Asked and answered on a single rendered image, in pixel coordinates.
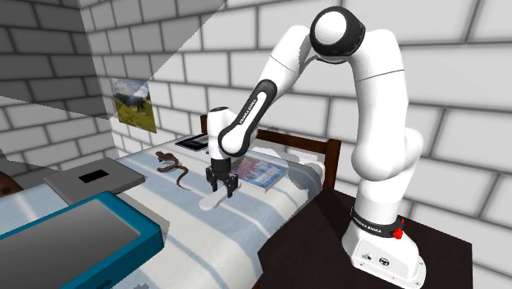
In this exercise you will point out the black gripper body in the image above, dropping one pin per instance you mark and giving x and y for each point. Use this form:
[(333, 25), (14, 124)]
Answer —
[(220, 168)]

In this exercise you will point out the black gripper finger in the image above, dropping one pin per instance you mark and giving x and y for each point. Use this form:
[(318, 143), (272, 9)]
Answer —
[(212, 183), (231, 189)]

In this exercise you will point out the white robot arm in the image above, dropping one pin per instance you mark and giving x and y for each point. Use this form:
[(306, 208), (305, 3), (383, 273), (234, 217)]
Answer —
[(380, 120)]

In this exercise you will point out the white oblong remote control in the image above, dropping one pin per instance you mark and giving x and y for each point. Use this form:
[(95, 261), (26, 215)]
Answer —
[(210, 202)]

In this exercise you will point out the purple blue book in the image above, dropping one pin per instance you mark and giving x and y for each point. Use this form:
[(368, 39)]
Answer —
[(262, 172)]

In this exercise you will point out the black tablet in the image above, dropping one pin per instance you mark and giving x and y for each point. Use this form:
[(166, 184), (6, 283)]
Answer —
[(192, 142)]

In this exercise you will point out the brown lizard figure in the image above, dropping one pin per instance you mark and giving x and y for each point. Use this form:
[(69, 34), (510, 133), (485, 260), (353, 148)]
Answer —
[(176, 167)]

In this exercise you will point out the blue white striped bed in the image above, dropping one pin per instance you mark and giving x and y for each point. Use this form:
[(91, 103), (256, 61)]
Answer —
[(208, 248)]

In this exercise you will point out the dark robot stand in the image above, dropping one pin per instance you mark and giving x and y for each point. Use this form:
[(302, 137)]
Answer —
[(304, 240)]

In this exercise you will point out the grey flat box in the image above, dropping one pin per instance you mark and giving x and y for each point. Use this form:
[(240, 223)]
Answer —
[(72, 185)]

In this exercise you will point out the brown round thing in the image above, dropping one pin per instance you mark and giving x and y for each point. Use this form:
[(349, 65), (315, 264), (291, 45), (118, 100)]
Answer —
[(9, 186)]

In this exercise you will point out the landscape wall picture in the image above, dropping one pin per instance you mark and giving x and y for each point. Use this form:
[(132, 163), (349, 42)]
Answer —
[(134, 105)]

